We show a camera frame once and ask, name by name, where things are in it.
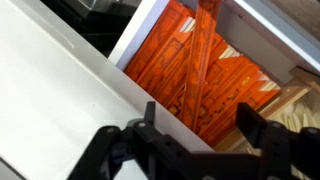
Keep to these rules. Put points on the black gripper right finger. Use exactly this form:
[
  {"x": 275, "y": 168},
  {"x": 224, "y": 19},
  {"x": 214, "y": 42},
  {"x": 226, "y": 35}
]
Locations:
[{"x": 280, "y": 148}]

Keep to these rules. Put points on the wooden stirrers in drawer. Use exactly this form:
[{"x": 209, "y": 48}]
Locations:
[{"x": 305, "y": 112}]

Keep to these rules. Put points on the open white wooden drawer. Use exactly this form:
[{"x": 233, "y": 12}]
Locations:
[{"x": 261, "y": 30}]

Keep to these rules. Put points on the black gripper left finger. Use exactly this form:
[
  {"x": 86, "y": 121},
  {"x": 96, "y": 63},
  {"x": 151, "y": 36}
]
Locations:
[{"x": 160, "y": 157}]

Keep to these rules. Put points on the orange packets in drawer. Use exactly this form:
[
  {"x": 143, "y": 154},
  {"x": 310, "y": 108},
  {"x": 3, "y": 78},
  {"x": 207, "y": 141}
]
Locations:
[{"x": 160, "y": 68}]

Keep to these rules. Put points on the orange stick packet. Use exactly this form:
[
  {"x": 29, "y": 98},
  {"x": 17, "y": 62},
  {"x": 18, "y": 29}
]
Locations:
[{"x": 202, "y": 40}]

